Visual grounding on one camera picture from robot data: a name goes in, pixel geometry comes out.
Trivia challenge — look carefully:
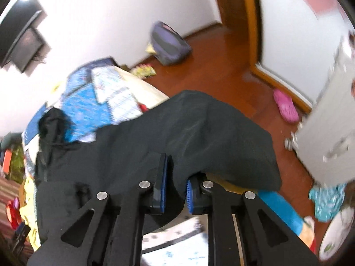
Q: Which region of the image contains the dark grey cloth bundle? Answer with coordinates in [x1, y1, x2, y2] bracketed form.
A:
[0, 132, 23, 151]

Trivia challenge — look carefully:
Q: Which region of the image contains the orange box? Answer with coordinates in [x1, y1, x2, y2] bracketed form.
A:
[2, 148, 13, 173]

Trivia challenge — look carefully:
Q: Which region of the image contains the teal patterned cloth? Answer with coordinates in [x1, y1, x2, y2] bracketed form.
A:
[309, 184, 346, 223]

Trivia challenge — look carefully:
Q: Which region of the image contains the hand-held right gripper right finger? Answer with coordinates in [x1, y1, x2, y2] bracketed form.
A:
[185, 173, 320, 266]

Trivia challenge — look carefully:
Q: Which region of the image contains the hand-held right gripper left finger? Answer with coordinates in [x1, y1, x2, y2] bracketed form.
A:
[26, 153, 174, 266]

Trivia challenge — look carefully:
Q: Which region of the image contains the grey purple backpack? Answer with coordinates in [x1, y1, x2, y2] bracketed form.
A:
[150, 21, 192, 65]

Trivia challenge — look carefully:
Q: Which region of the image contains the black jacket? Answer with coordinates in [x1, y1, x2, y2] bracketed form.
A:
[33, 90, 283, 251]

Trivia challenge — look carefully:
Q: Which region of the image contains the black wall television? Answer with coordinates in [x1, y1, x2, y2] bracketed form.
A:
[0, 0, 52, 74]

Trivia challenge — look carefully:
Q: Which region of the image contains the yellow red snack packet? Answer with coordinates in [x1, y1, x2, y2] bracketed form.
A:
[130, 64, 157, 78]

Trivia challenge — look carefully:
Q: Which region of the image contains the white cabinet door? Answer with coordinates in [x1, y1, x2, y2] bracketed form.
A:
[285, 30, 355, 187]

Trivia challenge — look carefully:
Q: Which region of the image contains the green cloth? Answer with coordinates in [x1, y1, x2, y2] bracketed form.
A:
[10, 149, 26, 179]

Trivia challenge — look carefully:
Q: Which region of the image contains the pink slipper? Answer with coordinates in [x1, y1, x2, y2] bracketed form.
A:
[272, 89, 300, 123]

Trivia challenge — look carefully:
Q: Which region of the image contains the white round plate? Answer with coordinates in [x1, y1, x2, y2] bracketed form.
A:
[318, 207, 355, 261]

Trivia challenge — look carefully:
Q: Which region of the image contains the red toy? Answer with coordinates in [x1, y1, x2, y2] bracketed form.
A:
[6, 198, 23, 229]

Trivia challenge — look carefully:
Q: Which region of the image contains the yellow cloth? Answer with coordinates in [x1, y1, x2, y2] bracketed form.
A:
[19, 172, 43, 251]

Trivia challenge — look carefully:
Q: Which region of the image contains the blue patchwork blanket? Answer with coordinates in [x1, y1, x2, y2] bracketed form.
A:
[19, 58, 210, 266]

